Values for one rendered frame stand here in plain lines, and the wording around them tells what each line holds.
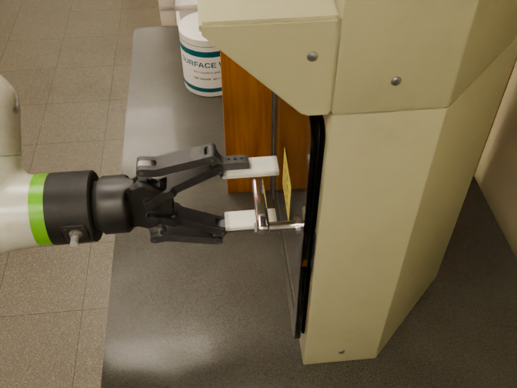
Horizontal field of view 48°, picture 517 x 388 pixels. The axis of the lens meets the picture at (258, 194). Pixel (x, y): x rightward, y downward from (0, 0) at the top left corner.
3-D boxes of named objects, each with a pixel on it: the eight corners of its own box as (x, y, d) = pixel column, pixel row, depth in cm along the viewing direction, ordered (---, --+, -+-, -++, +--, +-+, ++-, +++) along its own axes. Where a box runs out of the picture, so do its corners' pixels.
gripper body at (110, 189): (103, 249, 75) (176, 243, 76) (89, 203, 69) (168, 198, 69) (108, 206, 80) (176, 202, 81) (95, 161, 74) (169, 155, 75)
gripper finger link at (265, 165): (221, 163, 73) (221, 158, 73) (276, 159, 74) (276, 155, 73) (222, 179, 71) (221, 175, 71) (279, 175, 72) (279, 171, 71)
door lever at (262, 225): (288, 185, 79) (289, 172, 77) (298, 239, 72) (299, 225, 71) (249, 188, 79) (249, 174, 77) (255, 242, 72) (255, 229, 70)
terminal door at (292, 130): (276, 193, 106) (283, -19, 77) (299, 343, 84) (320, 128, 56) (272, 193, 106) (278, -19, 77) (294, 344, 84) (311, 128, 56)
